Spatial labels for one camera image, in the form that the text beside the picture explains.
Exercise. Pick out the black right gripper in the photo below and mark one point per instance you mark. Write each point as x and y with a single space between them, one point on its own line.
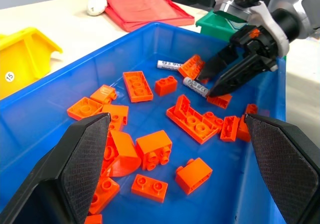
260 42

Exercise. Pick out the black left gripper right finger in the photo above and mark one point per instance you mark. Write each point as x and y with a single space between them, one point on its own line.
282 159

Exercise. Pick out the white egg-shaped object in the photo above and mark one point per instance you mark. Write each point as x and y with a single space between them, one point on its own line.
96 5

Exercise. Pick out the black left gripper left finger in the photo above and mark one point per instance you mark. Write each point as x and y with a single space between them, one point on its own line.
75 164

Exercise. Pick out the blue plastic bin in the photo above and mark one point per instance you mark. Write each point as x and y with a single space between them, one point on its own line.
50 113

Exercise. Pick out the green plastic bin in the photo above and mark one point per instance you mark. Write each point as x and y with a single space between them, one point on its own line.
215 24

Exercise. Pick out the orange curved building brick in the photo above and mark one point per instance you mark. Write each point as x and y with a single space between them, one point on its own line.
125 153

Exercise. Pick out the yellow plastic bin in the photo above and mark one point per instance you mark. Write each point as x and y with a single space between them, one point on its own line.
20 58

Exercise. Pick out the orange large angled brick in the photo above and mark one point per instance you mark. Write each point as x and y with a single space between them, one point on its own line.
192 123

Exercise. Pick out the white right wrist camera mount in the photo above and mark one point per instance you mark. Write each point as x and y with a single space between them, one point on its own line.
268 18

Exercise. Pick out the red plastic lid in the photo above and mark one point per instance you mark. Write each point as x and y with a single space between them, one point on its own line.
145 8

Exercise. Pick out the orange small building brick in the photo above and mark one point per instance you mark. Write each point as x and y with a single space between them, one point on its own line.
165 86

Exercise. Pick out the grey AA battery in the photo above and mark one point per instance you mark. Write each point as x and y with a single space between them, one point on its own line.
168 64
194 85

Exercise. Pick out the orange long building brick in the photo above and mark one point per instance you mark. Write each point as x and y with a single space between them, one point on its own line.
137 86

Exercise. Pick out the orange flat building brick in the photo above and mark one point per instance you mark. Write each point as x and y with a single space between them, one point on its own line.
149 188

